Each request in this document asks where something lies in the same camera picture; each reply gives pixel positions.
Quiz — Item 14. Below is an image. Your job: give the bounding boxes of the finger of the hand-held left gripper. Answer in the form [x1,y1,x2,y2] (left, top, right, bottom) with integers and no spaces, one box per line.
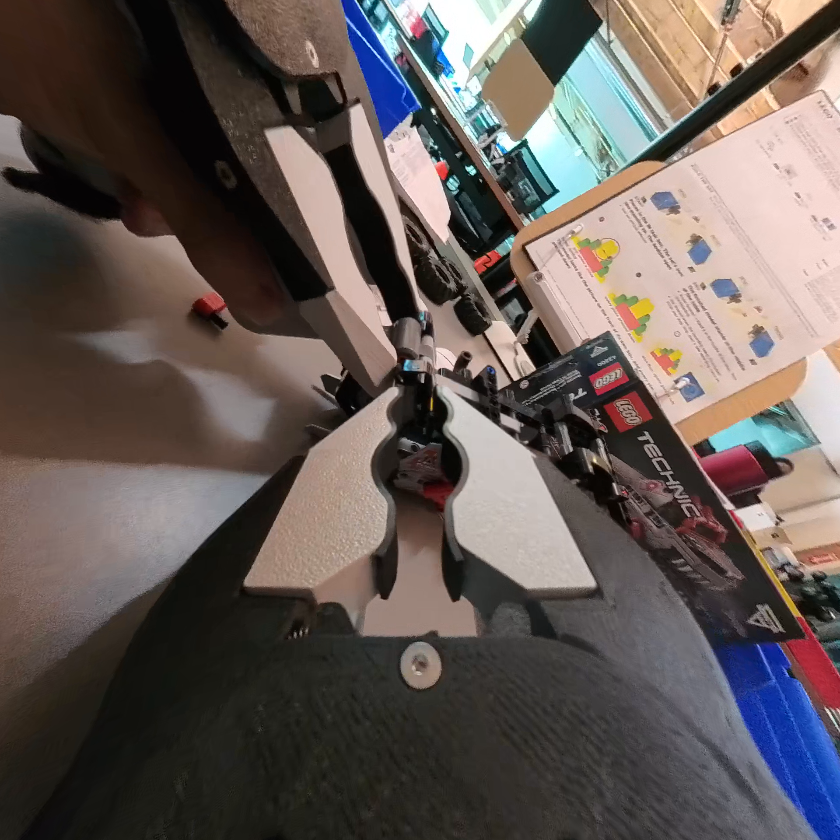
[262,125,400,396]
[318,101,431,324]

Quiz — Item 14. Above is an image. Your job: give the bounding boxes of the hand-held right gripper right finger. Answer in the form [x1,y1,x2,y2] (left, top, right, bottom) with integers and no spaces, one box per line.
[436,384,598,601]

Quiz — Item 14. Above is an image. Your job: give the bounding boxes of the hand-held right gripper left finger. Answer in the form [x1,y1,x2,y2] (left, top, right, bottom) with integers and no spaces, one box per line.
[243,386,401,601]

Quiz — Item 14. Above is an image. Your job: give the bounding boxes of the black grey toy truck chassis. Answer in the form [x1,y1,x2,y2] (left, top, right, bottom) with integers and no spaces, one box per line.
[308,311,634,519]

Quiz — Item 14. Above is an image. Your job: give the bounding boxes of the grey desk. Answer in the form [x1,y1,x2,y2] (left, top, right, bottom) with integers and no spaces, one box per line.
[0,115,526,831]

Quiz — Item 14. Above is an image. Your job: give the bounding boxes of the person's left hand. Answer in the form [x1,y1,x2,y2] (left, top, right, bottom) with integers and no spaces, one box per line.
[0,0,317,337]

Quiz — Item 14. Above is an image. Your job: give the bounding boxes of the white paper leaflet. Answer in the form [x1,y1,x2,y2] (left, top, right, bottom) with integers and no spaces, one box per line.
[386,118,454,245]

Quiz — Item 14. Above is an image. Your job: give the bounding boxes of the black toy tire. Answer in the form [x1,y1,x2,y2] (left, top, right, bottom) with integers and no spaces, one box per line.
[416,252,468,306]
[454,294,493,337]
[403,211,435,277]

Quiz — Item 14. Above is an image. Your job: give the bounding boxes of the blue divided storage bin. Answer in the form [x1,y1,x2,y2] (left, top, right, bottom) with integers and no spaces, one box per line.
[341,0,422,139]

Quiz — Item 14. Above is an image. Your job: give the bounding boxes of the black toy set box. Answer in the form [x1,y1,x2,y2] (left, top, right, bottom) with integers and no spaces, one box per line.
[499,331,805,644]

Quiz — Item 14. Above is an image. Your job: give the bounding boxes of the white board stand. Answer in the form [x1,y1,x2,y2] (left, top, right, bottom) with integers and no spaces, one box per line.
[484,269,547,382]

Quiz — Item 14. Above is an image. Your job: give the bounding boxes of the wooden display board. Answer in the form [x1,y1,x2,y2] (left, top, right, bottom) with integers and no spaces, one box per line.
[511,88,840,448]

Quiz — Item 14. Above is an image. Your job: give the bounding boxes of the maroon tumbler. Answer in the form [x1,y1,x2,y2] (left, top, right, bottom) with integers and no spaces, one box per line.
[699,445,795,500]

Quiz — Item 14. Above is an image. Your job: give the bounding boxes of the printed instruction sheet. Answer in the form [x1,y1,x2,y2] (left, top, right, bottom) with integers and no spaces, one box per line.
[525,92,840,424]

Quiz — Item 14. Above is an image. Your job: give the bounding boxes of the small blue storage bin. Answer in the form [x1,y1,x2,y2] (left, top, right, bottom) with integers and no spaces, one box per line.
[715,640,840,840]

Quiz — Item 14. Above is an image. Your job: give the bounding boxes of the black pole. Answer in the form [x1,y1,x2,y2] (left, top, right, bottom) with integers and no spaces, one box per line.
[626,0,840,166]

